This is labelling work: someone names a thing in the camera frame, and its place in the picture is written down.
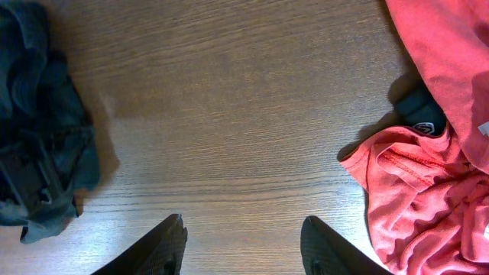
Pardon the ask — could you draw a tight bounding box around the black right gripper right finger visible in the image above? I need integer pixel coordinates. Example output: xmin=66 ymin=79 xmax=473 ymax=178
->
xmin=300 ymin=215 xmax=391 ymax=275

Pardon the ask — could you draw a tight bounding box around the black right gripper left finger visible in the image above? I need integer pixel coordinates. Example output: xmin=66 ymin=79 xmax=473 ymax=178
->
xmin=93 ymin=214 xmax=188 ymax=275

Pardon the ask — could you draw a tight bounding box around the dark green t-shirt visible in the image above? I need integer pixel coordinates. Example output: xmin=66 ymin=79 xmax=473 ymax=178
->
xmin=1 ymin=1 xmax=100 ymax=244

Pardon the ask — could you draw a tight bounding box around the red printed t-shirt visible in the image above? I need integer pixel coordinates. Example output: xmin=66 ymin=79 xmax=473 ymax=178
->
xmin=342 ymin=0 xmax=488 ymax=274

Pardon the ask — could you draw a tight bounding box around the black garment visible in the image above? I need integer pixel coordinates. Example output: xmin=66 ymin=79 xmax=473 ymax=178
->
xmin=394 ymin=84 xmax=446 ymax=136

